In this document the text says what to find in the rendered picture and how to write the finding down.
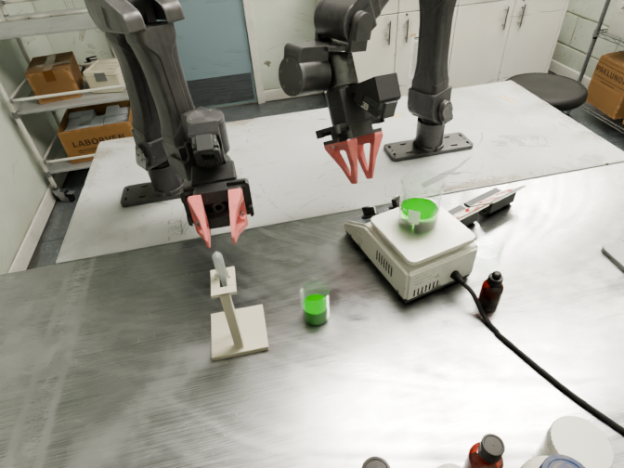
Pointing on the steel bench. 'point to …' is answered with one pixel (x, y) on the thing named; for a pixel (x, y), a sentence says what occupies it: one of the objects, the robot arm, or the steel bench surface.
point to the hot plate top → (387, 225)
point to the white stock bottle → (552, 461)
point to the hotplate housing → (396, 267)
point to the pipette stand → (235, 322)
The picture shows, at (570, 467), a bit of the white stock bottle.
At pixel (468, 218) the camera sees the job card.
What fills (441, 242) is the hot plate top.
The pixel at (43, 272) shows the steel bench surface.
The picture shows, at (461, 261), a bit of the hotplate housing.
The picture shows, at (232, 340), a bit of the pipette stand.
